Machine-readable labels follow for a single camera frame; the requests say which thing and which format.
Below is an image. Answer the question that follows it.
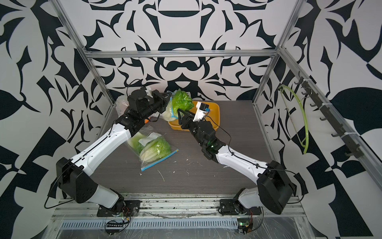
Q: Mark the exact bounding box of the clear zipper bag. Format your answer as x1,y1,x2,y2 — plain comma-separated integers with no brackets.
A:
158,89,196,122
127,132,179,171

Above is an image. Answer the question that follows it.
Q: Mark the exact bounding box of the yellow plastic tray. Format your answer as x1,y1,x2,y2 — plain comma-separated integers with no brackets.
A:
168,102,220,131

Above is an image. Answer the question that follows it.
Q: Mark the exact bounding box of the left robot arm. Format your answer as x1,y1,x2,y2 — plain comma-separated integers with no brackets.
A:
56,87,171,213

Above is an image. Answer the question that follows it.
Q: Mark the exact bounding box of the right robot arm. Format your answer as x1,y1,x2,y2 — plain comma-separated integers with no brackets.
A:
178,109,296,215

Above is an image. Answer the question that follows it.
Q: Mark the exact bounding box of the white plush toy pink shirt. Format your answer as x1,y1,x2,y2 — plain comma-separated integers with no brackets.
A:
115,95,129,117

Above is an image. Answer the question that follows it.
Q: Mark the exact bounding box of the right green led board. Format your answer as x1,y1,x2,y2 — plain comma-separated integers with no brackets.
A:
237,219,253,235

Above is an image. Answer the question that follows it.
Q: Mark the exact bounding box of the left black electronics board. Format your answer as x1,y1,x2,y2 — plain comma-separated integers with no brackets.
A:
104,220,130,235

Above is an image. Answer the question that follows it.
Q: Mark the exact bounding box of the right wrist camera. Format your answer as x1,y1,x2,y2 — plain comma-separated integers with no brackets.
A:
193,102,210,122

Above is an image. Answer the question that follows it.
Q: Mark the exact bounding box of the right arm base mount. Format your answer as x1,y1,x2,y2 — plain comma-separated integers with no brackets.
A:
218,199,262,216

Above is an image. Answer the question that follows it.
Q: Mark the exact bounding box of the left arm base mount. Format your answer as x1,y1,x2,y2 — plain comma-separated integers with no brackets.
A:
96,200,141,218

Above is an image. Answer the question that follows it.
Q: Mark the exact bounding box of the green hose loop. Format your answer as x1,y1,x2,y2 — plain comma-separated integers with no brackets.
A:
277,84,310,155

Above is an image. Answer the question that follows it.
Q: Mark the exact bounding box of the black wall hook rail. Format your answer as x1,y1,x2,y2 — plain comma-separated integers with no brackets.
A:
296,72,364,159

